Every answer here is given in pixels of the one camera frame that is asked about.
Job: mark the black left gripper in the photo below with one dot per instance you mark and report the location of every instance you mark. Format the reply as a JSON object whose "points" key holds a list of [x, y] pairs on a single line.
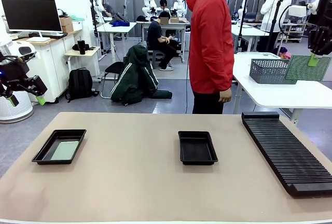
{"points": [[11, 72]]}

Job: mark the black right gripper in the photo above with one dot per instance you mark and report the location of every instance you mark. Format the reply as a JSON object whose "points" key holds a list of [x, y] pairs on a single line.
{"points": [[321, 40]]}

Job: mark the black plastic ESD tray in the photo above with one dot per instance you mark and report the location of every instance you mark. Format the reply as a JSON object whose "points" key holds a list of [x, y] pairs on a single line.
{"points": [[42, 154], [197, 148]]}

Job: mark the red-sleeved right forearm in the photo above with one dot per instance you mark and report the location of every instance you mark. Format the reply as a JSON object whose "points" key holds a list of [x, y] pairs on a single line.
{"points": [[226, 76]]}

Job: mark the person's right hand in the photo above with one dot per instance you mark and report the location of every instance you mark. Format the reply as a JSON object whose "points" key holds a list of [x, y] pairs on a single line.
{"points": [[225, 96]]}

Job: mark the pink bag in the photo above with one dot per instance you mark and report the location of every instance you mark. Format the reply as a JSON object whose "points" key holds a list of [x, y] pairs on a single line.
{"points": [[285, 53]]}

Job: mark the white shelf rack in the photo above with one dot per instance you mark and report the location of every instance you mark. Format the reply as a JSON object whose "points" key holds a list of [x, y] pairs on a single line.
{"points": [[295, 30]]}

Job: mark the grey plastic mesh basket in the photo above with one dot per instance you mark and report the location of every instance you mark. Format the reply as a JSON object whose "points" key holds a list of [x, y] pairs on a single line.
{"points": [[267, 69]]}

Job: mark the black tripod stand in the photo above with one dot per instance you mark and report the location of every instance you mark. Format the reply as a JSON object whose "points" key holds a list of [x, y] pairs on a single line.
{"points": [[243, 32], [275, 24]]}

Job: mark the white shallow plastic tray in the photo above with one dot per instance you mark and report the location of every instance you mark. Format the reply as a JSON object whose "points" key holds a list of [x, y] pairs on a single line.
{"points": [[259, 55]]}

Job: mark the black backpack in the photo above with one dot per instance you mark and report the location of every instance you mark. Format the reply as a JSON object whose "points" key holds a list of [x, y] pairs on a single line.
{"points": [[80, 84]]}

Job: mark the black keyboard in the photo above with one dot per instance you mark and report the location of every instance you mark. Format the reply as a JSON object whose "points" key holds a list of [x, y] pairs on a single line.
{"points": [[49, 35]]}

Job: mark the person in white top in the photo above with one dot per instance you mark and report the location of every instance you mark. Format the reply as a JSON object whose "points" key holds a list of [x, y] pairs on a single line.
{"points": [[275, 8]]}

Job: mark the white background table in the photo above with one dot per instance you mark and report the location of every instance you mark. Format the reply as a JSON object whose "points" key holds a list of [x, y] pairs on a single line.
{"points": [[249, 30], [116, 30], [181, 25]]}

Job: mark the small wooden side table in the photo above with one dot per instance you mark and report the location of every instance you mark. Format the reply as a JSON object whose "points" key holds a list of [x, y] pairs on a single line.
{"points": [[83, 53]]}

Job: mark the black tumbler with straw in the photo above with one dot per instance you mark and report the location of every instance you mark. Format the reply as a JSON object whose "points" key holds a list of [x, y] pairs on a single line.
{"points": [[81, 46]]}

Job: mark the black monitor on white stand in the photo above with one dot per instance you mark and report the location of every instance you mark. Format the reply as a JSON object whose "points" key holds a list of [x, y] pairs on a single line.
{"points": [[31, 14]]}

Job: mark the brown cardboard box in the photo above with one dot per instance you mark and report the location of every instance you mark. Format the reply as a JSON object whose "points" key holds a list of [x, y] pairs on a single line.
{"points": [[66, 24]]}

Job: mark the white storage box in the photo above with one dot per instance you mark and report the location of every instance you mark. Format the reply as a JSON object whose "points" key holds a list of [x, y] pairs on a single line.
{"points": [[77, 25]]}

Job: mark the black chair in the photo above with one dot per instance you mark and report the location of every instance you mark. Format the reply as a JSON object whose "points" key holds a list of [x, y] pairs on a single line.
{"points": [[111, 68]]}

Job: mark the black slotted board rack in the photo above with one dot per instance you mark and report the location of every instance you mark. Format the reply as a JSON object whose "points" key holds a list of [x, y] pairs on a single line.
{"points": [[290, 156]]}

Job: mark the person in red jacket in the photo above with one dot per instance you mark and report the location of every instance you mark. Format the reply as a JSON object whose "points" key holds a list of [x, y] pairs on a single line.
{"points": [[210, 40]]}

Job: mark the dark green striped jacket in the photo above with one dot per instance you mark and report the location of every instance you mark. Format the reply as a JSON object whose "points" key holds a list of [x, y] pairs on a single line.
{"points": [[136, 78]]}

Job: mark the blue cloth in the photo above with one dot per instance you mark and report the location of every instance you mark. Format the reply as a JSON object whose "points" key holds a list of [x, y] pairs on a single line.
{"points": [[119, 23]]}

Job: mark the grey plastic stool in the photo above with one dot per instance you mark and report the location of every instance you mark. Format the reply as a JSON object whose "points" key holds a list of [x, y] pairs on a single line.
{"points": [[157, 58]]}

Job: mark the seated person in black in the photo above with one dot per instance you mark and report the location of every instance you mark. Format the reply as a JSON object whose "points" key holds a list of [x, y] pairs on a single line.
{"points": [[157, 37]]}

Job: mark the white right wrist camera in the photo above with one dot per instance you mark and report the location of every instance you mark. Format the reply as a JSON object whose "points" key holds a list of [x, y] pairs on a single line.
{"points": [[297, 11]]}

